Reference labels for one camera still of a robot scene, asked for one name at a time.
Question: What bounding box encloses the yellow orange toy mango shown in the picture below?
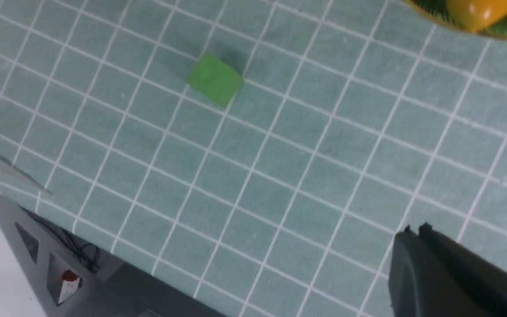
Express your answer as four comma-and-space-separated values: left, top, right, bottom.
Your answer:
446, 0, 507, 33

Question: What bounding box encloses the white power strip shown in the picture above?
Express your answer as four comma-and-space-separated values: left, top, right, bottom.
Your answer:
46, 253, 82, 306

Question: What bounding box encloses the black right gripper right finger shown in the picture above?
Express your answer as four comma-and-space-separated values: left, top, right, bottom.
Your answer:
419, 223, 507, 317

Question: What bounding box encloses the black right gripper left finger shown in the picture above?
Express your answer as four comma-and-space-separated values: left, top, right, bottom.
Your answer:
388, 226, 470, 317

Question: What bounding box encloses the grey table frame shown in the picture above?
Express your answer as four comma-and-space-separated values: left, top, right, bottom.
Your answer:
0, 195, 221, 317

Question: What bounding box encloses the green foam block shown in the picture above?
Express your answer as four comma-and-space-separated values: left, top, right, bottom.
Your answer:
187, 54, 245, 107

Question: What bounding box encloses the green glass leaf plate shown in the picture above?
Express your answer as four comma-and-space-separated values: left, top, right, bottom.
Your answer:
407, 0, 507, 41

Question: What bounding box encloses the green checkered tablecloth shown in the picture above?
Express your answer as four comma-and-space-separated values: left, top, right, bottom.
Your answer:
0, 0, 507, 317

